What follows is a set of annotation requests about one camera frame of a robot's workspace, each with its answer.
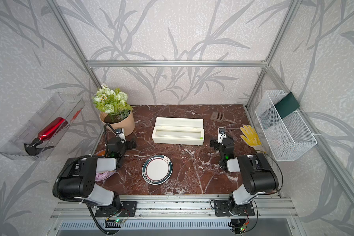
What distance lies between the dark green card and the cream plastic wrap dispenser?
46cm

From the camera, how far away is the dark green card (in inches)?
27.5

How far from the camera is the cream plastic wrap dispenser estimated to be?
0.95 meters

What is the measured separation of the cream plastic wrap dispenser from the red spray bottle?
0.47 meters

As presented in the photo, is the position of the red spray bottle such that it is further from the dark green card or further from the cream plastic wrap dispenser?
the dark green card
